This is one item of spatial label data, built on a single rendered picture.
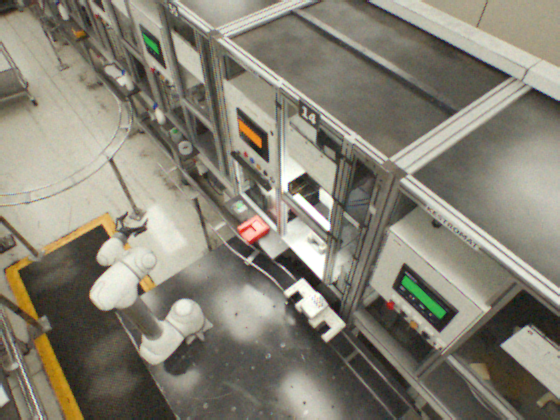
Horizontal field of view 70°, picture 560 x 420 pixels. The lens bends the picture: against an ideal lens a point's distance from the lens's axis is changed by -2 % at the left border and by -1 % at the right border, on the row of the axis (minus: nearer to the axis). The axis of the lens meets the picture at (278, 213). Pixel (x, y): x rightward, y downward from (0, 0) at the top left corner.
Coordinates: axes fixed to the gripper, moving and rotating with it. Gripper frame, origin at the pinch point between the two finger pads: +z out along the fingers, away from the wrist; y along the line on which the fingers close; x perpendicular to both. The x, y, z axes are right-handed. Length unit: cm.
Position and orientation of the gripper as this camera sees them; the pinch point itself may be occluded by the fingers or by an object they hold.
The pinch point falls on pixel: (136, 217)
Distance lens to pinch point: 267.3
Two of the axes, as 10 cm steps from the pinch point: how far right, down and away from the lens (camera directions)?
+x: -2.6, 7.5, 6.1
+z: 1.9, -5.9, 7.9
